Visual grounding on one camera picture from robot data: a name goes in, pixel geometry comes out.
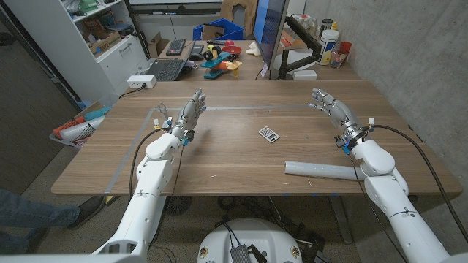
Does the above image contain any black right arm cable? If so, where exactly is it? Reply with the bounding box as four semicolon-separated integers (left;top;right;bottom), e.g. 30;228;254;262
369;123;468;244

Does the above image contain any computer monitor with blue screen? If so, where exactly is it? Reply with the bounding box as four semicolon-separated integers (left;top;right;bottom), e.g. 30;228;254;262
253;0;290;72

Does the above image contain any plastic wrap roll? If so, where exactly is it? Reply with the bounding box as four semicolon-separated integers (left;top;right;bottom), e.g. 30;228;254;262
284;160;368;182

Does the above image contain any cardboard box with label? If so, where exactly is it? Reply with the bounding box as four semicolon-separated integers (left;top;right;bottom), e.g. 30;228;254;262
89;31;122;56

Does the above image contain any white wipes canister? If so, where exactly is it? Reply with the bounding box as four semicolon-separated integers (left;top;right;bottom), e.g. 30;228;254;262
317;28;340;66

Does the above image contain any wooden office desk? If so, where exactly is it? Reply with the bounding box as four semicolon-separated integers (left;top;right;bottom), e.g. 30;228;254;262
156;39;363;82

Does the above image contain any black power strip cable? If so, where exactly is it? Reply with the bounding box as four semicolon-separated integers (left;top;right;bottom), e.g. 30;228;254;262
118;84;148;99

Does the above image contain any teal roll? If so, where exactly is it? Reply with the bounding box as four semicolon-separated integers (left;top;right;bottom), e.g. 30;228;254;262
83;106;112;121

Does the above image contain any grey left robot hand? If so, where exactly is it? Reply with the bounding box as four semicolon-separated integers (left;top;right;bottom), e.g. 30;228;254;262
168;87;208;142

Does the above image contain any white shelf cabinet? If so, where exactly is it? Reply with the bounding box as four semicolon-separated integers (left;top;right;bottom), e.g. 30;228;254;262
3;0;151;103

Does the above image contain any flat white box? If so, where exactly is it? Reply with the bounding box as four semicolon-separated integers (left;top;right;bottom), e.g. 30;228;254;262
292;69;318;81

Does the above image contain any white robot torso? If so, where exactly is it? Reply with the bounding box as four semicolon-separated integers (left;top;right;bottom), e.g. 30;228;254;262
196;218;303;263

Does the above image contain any clear plastic floor bin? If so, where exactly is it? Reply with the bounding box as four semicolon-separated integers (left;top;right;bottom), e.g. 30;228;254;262
49;105;113;149

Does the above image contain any open cardboard box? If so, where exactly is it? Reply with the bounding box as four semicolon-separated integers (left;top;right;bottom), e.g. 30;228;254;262
148;31;170;58

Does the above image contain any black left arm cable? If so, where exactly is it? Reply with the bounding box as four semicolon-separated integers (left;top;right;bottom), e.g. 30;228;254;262
127;127;164;200

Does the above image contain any red cup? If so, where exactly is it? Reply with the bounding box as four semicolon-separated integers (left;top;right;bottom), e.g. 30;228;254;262
338;41;353;63

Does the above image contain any dark bottle with black lid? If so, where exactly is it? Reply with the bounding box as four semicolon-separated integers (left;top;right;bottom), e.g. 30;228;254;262
320;18;334;37

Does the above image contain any black shoe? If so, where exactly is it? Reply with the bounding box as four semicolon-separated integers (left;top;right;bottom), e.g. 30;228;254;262
67;196;107;230

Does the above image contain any blue plastic bin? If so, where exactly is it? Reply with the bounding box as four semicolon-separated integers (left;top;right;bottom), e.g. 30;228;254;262
192;18;245;41

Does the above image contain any brown cardboard sheet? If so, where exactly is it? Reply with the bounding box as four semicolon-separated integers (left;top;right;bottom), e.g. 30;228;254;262
220;0;259;23

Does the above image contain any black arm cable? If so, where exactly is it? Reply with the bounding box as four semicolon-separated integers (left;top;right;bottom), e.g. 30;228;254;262
127;127;164;200
369;123;468;244

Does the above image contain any orange roll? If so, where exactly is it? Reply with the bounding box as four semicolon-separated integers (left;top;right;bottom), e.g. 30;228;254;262
53;115;86;140

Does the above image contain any white roll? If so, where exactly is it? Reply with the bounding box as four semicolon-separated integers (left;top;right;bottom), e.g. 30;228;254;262
59;115;106;142

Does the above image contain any black round floor fan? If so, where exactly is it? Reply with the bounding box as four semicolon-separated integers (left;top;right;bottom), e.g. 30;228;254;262
166;196;192;216

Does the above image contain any black keyboard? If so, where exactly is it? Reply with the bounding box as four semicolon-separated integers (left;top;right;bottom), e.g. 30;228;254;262
165;39;186;56

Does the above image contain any orange box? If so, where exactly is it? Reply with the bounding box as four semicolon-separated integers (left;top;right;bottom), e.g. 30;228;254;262
279;28;308;50

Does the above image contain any colourful wooden toy airplane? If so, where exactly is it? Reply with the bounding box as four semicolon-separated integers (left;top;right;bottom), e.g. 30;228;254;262
200;44;243;80

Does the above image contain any white toy figure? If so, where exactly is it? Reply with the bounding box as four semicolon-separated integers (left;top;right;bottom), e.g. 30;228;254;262
245;41;261;57

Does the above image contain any small white calculator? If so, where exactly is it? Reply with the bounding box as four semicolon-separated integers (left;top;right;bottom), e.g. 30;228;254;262
257;126;281;144

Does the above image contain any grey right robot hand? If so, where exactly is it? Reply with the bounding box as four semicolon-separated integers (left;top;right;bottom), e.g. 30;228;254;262
308;87;369;148

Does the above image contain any person leg in jeans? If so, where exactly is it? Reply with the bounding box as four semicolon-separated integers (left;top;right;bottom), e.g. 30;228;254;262
0;188;80;255

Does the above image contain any clear glass jar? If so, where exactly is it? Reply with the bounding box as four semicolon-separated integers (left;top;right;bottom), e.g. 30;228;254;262
330;50;347;69

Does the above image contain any black laptop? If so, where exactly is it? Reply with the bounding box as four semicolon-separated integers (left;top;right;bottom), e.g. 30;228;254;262
146;39;197;82

